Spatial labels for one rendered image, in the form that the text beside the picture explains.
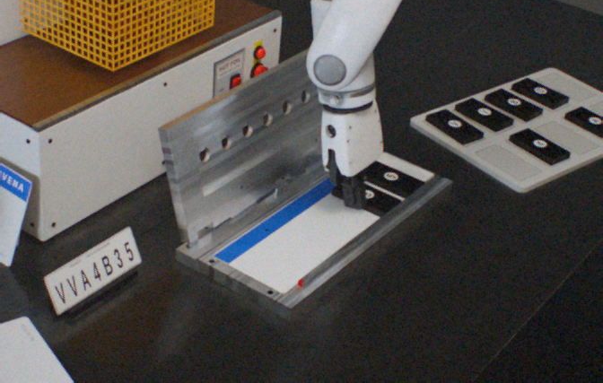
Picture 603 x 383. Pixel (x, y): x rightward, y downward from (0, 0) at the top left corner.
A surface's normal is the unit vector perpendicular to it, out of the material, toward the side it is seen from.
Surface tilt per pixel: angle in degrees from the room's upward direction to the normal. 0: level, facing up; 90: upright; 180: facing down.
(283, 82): 74
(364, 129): 78
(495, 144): 0
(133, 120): 90
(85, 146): 90
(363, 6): 57
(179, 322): 0
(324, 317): 0
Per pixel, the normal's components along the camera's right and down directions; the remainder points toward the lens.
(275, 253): 0.08, -0.84
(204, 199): 0.80, 0.12
